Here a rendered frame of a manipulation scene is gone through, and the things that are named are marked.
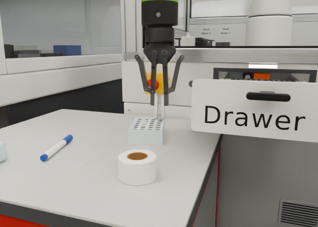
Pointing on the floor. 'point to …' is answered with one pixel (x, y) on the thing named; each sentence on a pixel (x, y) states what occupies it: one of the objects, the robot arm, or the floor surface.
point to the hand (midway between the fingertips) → (159, 105)
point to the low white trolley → (105, 174)
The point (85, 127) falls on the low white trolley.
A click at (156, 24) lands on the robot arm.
